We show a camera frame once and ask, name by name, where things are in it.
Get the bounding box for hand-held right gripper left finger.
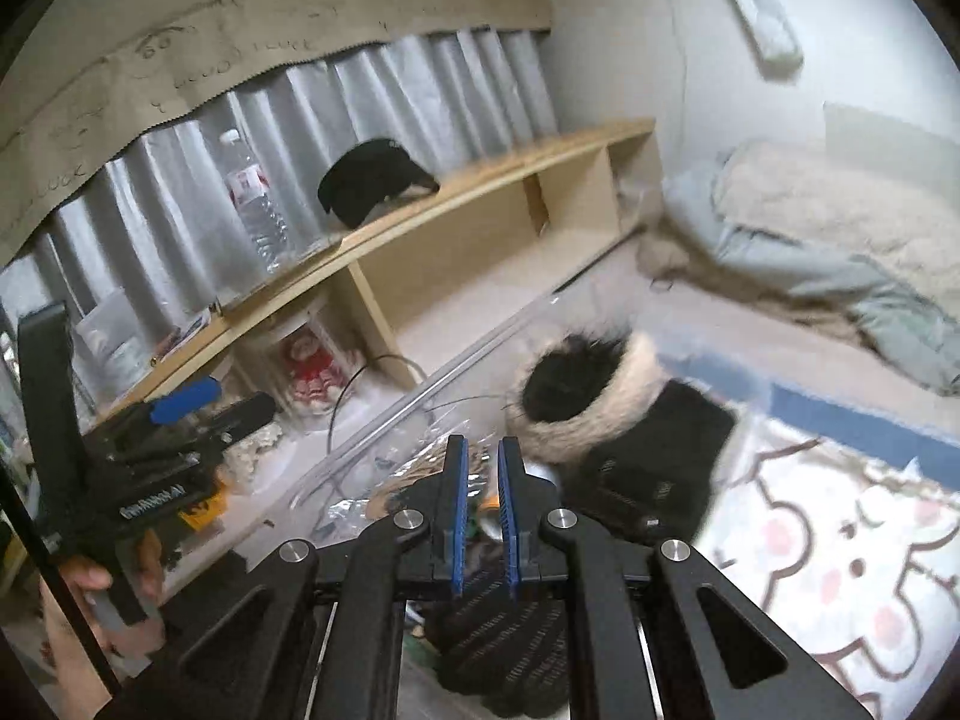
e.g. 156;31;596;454
161;433;470;720

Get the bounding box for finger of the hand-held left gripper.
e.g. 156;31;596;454
92;377;224;441
111;388;280;467

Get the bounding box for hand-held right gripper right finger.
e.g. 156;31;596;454
497;435;876;720

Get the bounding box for clear plastic storage box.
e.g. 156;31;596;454
289;292;751;720

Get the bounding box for person's left hand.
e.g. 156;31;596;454
41;527;170;662

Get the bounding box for cream plush toy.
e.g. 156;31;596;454
221;424;283;500

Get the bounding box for yellow and black tool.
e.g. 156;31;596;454
180;491;227;541

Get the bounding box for red plush doll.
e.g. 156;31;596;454
280;333;336;411

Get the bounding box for clear plastic container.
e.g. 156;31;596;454
75;289;155;389

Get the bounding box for silver foil bag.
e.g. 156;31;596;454
319;496;392;542

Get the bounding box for fuzzy beige hat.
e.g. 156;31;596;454
504;325;670;467

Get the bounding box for clear plastic water bottle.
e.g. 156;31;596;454
219;129;293;275

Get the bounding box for wooden shelf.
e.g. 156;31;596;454
0;118;665;467

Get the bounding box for black cap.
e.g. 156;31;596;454
316;138;443;229

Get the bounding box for beige mattress sheet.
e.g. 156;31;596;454
390;240;960;437

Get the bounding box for beige fluffy cushion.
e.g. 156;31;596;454
635;235;692;280

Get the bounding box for beige printed valance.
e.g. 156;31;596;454
0;0;556;265

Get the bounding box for grey-blue blanket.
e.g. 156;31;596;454
664;156;960;400

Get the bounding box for grey curtain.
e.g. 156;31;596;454
0;26;561;407

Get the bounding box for beige textured blanket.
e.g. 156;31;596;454
716;136;960;302

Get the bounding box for black cable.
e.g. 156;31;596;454
0;450;122;695

